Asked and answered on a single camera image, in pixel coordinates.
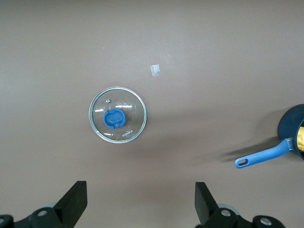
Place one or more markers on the glass lid with blue knob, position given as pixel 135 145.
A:
pixel 114 118

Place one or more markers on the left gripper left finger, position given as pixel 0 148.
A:
pixel 71 204

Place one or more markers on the yellow potato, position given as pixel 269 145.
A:
pixel 300 139

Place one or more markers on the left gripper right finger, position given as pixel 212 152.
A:
pixel 204 204

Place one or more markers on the brown table cover sheet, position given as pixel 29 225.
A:
pixel 152 35

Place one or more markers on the clear tape piece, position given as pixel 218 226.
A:
pixel 155 70

